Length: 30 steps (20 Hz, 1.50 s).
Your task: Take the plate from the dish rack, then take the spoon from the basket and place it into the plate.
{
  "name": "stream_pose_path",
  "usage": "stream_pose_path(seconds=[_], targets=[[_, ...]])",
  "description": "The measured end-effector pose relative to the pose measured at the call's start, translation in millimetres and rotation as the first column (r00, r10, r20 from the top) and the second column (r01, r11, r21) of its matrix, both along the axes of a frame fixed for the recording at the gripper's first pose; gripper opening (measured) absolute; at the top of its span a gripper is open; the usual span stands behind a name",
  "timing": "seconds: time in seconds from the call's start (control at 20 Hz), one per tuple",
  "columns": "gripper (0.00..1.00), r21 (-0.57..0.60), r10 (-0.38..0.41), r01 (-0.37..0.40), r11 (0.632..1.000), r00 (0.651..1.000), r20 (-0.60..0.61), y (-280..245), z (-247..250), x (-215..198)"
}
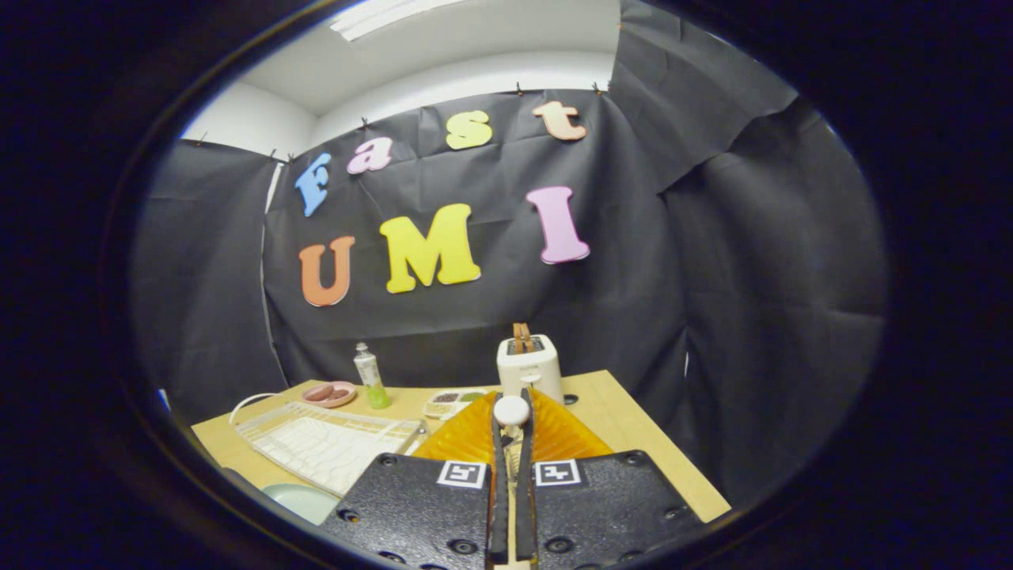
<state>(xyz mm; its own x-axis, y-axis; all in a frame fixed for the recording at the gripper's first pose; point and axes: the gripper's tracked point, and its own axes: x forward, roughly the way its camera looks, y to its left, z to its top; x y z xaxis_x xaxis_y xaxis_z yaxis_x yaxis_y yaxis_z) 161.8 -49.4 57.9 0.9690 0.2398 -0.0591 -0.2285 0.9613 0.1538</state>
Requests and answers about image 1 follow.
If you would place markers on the white divided sauce dish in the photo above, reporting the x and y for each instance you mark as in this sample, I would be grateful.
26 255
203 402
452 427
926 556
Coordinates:
451 402

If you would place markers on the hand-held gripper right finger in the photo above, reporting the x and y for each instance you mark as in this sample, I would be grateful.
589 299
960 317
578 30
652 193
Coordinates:
601 507

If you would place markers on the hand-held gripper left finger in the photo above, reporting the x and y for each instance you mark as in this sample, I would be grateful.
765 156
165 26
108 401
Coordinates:
419 507

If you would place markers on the ceiling light panel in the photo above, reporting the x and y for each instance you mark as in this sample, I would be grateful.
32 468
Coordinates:
388 16

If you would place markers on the pale green plate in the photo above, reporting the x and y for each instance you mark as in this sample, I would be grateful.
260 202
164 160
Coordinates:
305 503

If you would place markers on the brown bread slice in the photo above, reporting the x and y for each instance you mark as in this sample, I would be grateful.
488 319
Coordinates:
521 336

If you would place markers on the pink plate with food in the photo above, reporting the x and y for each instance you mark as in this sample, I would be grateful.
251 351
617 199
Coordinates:
328 393

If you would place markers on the white toaster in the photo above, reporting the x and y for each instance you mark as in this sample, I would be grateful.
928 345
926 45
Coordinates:
529 370

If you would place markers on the black backdrop cloth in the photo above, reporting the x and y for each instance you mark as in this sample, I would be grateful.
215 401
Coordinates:
712 277

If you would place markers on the small clear bottle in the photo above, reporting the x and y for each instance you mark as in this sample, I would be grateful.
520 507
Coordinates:
369 376

